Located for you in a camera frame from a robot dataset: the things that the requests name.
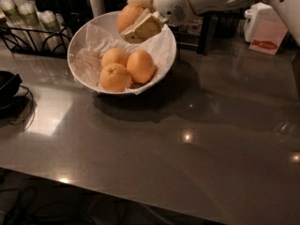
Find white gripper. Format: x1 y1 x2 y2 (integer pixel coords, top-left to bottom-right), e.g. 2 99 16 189
121 0 190 44

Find large orange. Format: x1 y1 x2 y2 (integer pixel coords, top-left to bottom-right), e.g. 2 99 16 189
117 2 151 33

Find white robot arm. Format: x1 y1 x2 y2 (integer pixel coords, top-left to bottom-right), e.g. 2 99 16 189
120 0 300 44

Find right orange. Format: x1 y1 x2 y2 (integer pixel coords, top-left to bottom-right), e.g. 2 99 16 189
127 50 156 83

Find back middle orange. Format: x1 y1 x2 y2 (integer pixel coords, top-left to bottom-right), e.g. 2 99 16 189
101 48 128 68

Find white bowl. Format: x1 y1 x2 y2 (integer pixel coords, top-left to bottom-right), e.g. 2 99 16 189
67 10 178 98

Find front middle orange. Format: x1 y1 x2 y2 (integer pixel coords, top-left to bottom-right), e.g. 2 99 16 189
99 63 132 92

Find white cylinder container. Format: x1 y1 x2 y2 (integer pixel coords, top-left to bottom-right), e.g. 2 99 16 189
86 0 107 19

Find black condiment shelf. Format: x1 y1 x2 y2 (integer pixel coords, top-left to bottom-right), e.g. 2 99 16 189
171 15 213 54

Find white paper liner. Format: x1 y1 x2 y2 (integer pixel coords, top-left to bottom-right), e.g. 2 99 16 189
72 22 174 96

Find right paper cup stack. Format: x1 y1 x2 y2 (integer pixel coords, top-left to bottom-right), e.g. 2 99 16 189
38 10 68 54

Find paper cup stack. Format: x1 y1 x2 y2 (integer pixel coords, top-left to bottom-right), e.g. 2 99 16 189
0 0 24 29
18 3 43 52
38 10 68 54

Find middle paper cup stack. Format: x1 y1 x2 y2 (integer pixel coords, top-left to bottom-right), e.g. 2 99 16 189
18 3 43 52

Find left paper cup stack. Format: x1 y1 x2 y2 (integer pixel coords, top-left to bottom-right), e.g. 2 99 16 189
0 0 24 29

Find black device on left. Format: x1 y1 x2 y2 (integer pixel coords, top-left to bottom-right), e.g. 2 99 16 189
0 70 23 107

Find black wire basket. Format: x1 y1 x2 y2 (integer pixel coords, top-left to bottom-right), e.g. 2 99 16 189
215 11 244 38

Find black wire cup rack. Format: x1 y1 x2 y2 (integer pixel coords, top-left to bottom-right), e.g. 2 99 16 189
0 13 79 58

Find black cable on table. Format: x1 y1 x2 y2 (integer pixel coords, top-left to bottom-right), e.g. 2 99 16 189
0 84 36 126

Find floor cables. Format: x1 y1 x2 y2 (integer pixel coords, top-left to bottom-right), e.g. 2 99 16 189
0 169 132 225

